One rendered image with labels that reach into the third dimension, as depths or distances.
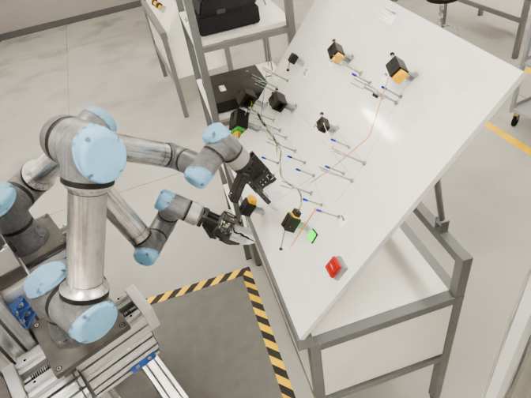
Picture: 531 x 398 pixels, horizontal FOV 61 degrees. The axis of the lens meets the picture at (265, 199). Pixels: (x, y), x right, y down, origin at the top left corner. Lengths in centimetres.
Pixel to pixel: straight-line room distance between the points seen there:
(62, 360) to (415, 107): 124
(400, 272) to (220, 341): 123
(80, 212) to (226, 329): 176
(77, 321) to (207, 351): 156
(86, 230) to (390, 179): 86
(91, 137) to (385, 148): 88
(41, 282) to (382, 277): 119
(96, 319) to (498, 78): 116
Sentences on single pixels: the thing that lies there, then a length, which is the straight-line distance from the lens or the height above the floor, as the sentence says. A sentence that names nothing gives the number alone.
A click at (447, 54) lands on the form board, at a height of 162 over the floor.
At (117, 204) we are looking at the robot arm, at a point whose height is 138.
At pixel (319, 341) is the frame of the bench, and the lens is 166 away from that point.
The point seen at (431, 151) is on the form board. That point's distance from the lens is 134.
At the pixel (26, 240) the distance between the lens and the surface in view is 176.
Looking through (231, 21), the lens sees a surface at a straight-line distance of 227.
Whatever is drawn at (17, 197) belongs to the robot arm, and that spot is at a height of 136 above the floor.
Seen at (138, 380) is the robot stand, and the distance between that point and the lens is 245.
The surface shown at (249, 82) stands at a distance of 253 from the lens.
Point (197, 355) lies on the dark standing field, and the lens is 267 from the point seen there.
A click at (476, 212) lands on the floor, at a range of 335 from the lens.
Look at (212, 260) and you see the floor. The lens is 308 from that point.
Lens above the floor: 221
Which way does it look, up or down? 40 degrees down
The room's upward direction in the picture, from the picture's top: 10 degrees counter-clockwise
